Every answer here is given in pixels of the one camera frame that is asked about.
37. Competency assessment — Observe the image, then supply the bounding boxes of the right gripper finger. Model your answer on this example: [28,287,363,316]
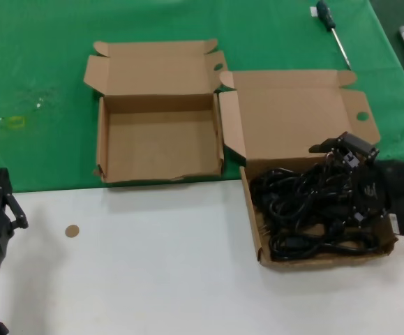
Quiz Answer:
[339,131,380,169]
[308,138,344,165]

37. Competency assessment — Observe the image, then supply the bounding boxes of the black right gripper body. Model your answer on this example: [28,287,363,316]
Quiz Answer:
[347,158,404,225]

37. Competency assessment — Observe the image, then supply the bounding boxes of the open cardboard box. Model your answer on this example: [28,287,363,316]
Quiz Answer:
[218,69,399,269]

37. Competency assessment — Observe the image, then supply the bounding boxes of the open cardboard box torn rim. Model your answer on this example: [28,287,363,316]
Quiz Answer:
[84,38,230,184]

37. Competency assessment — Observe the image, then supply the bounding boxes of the green table cloth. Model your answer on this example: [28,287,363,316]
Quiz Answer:
[0,0,404,196]

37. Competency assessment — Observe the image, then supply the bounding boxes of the green handled screwdriver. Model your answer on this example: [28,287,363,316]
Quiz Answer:
[315,0,352,69]

